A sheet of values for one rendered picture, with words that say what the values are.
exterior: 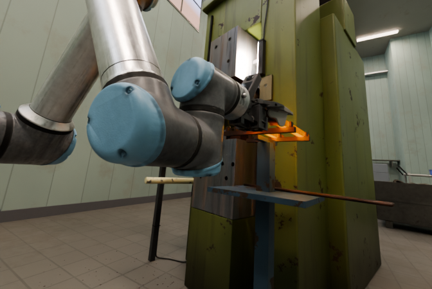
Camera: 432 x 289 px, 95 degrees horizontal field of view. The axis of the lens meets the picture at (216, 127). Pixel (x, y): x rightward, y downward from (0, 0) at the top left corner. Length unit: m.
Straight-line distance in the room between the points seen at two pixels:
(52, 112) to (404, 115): 9.52
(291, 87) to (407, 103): 8.56
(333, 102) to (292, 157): 0.62
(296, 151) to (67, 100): 1.04
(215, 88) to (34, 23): 3.31
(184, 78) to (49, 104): 0.49
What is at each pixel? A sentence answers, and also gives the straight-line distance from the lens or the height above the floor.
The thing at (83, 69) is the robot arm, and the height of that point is 0.99.
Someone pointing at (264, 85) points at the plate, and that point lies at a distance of 1.38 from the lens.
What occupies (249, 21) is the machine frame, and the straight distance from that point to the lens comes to 1.79.
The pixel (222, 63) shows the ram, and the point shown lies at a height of 1.50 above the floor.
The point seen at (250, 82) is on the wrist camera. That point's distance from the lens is 0.56.
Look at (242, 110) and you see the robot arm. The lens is 0.45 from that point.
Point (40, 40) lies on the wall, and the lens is 3.51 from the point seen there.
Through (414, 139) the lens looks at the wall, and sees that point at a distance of 9.46.
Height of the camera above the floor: 0.74
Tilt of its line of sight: 12 degrees up
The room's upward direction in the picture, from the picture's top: 4 degrees clockwise
